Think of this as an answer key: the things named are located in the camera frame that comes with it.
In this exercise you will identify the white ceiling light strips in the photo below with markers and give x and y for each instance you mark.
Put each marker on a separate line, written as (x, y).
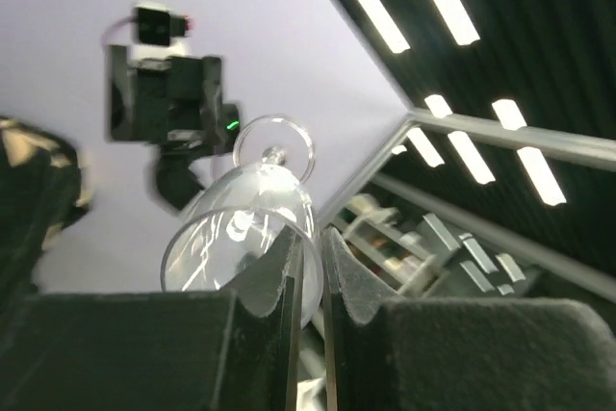
(518, 62)

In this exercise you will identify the black floral plush pillow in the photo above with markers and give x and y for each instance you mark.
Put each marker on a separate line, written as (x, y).
(43, 191)

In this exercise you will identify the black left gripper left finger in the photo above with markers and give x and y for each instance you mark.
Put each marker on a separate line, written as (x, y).
(234, 349)

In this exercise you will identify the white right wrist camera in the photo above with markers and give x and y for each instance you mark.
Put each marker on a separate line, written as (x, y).
(158, 31)

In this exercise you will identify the clear wine glass back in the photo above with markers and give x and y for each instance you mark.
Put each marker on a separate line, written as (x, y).
(239, 217)

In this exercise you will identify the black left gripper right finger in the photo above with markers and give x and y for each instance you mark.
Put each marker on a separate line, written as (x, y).
(384, 351)

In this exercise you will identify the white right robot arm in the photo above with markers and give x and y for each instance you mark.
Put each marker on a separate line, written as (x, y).
(172, 178)

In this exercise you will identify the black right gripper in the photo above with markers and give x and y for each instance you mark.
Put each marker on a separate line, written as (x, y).
(169, 101)

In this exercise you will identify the white background shelving unit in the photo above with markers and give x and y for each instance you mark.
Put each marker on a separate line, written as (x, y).
(429, 257)

